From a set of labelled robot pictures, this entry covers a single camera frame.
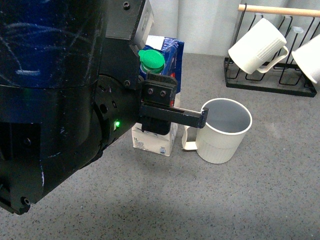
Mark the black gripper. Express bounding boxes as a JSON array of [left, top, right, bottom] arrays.
[[94, 0, 209, 159]]

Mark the blue Pascual milk carton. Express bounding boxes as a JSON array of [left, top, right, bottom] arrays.
[[131, 35, 185, 157]]

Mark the cream ribbed mug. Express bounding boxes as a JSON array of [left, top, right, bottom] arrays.
[[228, 18, 290, 75], [181, 98, 253, 164]]

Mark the cream ribbed mug on rack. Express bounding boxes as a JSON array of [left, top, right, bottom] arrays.
[[228, 18, 290, 75]]

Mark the white mug with black handle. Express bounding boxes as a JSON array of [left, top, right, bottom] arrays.
[[292, 34, 320, 84]]

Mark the black wire mug rack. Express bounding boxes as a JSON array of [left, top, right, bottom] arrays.
[[223, 3, 320, 97]]

